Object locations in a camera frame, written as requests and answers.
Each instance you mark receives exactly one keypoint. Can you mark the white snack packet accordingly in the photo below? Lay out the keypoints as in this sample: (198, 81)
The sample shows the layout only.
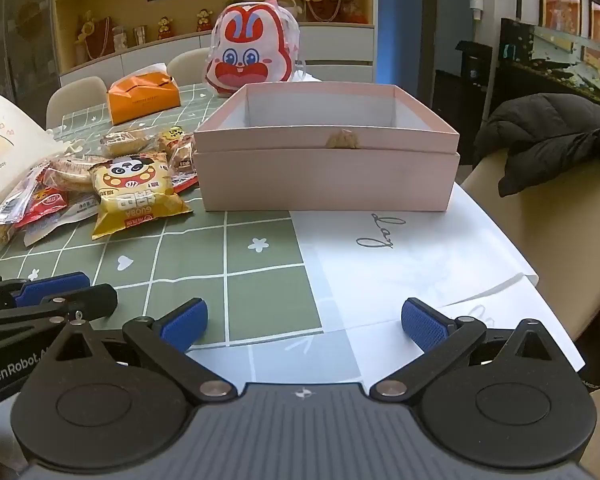
(75, 212)

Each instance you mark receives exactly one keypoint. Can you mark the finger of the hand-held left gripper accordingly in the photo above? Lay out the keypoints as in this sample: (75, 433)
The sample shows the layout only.
(90, 299)
(55, 285)

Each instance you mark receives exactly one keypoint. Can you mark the black appliance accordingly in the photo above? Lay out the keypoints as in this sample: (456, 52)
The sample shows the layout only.
(475, 75)

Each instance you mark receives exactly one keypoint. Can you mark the orange tissue box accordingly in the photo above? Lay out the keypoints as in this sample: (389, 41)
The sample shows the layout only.
(140, 102)

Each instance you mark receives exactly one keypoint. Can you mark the pink cardboard box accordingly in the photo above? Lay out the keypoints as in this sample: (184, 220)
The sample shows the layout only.
(330, 132)

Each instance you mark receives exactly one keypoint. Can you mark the clear brown pastry packet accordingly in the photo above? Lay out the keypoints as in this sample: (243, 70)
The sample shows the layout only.
(0, 232)

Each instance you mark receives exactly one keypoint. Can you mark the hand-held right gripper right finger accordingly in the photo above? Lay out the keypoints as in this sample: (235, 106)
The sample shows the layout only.
(425, 327)

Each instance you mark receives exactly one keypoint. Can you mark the beige wall cabinet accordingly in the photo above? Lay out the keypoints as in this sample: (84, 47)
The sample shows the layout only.
(140, 55)

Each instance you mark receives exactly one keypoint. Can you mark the brown bag with gold ornament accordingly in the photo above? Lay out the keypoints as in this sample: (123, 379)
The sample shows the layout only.
(97, 40)

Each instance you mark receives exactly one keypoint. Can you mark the small red gold figurine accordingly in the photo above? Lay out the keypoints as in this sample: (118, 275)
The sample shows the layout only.
(166, 29)
(205, 20)

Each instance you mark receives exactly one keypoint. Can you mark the clear cracker packet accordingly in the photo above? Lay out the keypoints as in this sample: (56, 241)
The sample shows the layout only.
(72, 172)

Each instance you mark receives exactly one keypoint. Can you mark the brown red snack packet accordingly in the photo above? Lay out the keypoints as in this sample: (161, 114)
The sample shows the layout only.
(182, 160)

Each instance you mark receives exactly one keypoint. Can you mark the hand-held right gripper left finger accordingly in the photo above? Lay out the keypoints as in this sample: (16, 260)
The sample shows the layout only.
(184, 325)

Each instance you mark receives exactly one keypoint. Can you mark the cream cartoon printed bag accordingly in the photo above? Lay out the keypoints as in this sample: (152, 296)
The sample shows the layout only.
(10, 160)

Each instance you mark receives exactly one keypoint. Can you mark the yellow panda snack packet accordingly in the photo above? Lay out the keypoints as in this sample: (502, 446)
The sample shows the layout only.
(130, 185)

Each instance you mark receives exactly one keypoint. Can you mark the beige dining chair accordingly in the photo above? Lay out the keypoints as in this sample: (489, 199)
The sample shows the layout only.
(75, 97)
(540, 240)
(190, 67)

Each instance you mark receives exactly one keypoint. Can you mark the red white rabbit bag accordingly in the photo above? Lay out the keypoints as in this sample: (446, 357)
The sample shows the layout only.
(250, 50)

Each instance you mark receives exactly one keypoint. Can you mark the small yellow cartoon snack packet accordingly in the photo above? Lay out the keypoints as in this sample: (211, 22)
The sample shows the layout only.
(172, 139)

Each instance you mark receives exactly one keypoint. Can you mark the black puffer jacket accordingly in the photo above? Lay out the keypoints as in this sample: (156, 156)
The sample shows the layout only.
(550, 135)

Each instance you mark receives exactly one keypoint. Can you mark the green checked tablecloth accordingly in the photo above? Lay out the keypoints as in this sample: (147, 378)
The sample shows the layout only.
(265, 295)

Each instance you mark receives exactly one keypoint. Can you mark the glass fish tank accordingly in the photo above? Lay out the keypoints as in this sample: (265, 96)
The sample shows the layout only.
(555, 55)

